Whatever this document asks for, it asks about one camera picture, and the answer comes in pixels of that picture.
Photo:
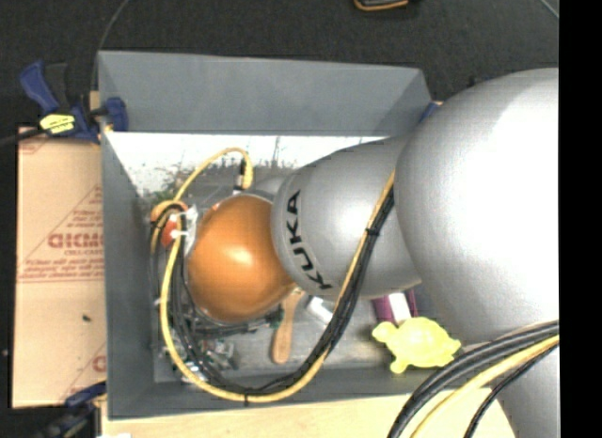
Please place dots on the small white object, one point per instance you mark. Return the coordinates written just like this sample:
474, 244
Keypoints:
321, 309

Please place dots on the red-orange round toy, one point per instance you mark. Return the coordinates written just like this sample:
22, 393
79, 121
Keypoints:
168, 235

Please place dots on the purple and white object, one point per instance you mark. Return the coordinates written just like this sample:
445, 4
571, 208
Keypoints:
383, 308

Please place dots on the brown cardboard board, red print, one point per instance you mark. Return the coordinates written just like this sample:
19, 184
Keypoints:
56, 314

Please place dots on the yellow toy turtle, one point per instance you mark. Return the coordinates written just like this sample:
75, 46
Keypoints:
421, 339

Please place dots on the grey metal bin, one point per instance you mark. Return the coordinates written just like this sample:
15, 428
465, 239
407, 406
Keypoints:
244, 93

